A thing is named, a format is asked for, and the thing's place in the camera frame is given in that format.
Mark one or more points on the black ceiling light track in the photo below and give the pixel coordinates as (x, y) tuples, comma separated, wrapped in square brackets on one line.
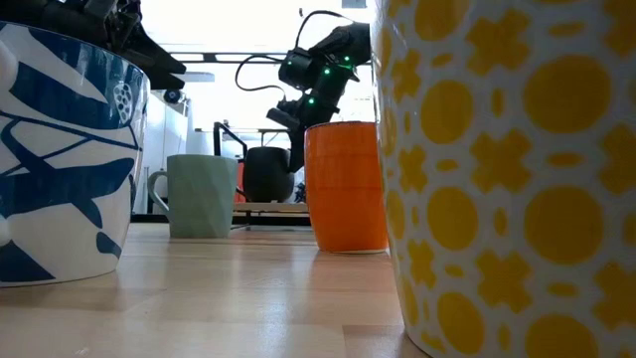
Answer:
[(208, 57)]

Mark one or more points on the black mug red inside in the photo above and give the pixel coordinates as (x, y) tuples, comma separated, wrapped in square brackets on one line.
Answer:
[(268, 174)]

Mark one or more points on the blue leaf-print white mug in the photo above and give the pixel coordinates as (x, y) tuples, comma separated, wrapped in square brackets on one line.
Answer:
[(64, 149)]

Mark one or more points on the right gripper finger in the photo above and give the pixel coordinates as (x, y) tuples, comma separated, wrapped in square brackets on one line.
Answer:
[(298, 149)]

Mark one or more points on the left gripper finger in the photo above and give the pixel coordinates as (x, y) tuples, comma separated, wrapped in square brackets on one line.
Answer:
[(149, 57), (169, 82)]

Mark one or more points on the black metal mug rack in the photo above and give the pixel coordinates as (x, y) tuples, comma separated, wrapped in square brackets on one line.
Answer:
[(270, 207)]

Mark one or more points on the black table frame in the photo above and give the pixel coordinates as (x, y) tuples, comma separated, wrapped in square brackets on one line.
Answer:
[(199, 219)]

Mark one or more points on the black ceiling spotlight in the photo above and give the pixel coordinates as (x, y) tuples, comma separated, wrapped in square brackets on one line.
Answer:
[(172, 97)]

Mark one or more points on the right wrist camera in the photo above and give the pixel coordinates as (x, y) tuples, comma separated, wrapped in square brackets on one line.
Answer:
[(282, 118)]

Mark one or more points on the mint green mug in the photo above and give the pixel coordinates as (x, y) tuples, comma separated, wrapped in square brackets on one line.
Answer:
[(199, 199)]

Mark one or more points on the yellow patterned white mug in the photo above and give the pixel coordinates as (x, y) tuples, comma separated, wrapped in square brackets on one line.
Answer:
[(497, 199)]

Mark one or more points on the orange mug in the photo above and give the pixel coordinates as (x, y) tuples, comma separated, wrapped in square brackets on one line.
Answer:
[(343, 189)]

